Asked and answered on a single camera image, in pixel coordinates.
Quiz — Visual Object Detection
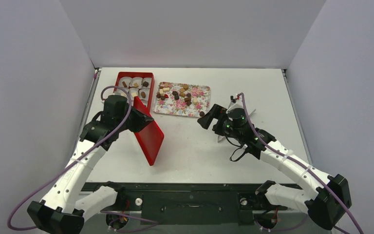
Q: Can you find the red box lid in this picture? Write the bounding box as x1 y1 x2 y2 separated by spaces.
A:
132 96 165 167

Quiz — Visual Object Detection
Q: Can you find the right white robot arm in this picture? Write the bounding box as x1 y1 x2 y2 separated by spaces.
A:
197 104 352 230

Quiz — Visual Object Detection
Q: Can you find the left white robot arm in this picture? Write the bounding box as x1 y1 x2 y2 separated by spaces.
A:
27 95 164 234

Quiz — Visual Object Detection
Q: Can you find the red chocolate box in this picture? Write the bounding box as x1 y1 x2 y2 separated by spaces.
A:
115 72 155 111

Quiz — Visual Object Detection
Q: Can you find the floral serving tray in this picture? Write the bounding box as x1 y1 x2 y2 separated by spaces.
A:
152 82 211 117

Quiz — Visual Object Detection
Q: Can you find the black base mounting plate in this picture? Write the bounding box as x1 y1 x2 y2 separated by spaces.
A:
77 181 304 226

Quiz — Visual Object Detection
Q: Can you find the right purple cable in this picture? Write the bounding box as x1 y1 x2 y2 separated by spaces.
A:
237 93 365 234

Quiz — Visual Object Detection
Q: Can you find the purple cable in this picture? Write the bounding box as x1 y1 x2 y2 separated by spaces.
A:
237 93 365 234
7 86 159 234

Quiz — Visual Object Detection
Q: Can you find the black looped cable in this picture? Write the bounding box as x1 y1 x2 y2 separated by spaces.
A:
229 137 250 163

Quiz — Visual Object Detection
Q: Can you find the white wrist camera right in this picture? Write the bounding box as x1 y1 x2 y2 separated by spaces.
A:
226 96 246 119

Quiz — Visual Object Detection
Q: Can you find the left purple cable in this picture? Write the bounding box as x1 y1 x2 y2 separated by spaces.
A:
7 86 159 234

